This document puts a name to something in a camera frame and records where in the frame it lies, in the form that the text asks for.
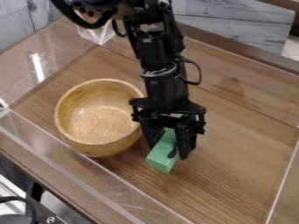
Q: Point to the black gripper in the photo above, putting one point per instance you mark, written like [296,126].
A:
[168,108]

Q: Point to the green rectangular block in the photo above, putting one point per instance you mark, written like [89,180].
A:
[164,155]

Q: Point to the brown wooden bowl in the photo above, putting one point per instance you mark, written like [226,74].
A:
[93,117]

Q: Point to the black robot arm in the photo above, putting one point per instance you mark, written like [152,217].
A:
[146,22]

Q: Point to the black table leg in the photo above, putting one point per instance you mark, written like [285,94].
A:
[35,191]

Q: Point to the clear acrylic tray wall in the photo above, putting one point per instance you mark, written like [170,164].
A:
[92,189]

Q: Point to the clear acrylic corner bracket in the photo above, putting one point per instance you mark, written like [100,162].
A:
[98,36]

